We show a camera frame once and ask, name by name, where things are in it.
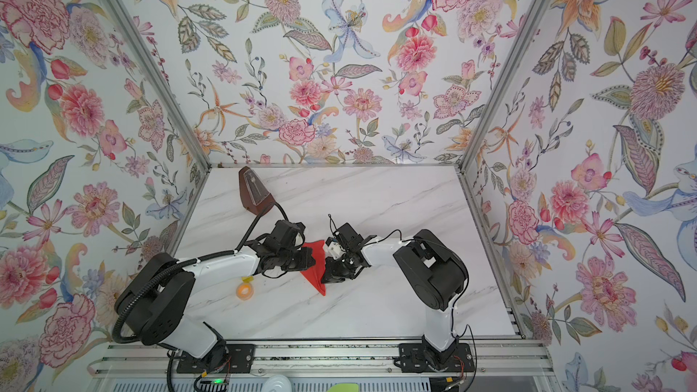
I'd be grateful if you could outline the green object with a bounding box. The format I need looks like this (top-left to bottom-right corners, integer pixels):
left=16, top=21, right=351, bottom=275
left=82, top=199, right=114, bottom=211
left=327, top=383, right=360, bottom=392

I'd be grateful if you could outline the white round object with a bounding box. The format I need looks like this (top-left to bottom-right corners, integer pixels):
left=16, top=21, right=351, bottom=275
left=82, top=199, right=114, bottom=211
left=261, top=375, right=293, bottom=392

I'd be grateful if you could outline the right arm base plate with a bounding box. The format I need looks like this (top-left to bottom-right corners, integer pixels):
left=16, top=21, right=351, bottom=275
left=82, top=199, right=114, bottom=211
left=393, top=341, right=476, bottom=374

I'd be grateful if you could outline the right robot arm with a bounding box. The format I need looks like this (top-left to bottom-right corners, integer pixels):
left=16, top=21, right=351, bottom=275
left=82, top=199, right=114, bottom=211
left=321, top=223, right=469, bottom=357

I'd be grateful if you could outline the aluminium front rail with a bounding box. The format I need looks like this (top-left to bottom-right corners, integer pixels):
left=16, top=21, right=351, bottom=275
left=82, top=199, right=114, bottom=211
left=86, top=338, right=557, bottom=379

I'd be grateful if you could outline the red square paper sheet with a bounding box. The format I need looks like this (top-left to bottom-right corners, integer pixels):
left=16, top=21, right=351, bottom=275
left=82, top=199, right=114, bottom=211
left=301, top=241, right=327, bottom=296

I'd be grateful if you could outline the black corrugated cable left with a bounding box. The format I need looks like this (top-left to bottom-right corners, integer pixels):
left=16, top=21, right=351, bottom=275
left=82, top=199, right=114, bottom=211
left=111, top=200, right=290, bottom=392

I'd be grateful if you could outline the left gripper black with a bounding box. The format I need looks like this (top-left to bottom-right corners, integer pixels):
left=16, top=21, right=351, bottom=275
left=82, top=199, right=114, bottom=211
left=278, top=248, right=321, bottom=272

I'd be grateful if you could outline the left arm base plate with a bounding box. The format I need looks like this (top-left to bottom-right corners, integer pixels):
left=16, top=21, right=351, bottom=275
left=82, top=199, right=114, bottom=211
left=176, top=344, right=256, bottom=375

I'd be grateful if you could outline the brown wooden metronome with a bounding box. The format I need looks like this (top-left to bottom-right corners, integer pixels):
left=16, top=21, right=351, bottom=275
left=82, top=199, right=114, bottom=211
left=238, top=167, right=276, bottom=216

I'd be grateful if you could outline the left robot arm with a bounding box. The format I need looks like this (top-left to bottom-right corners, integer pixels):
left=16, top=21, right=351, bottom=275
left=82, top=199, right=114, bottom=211
left=112, top=220, right=315, bottom=362

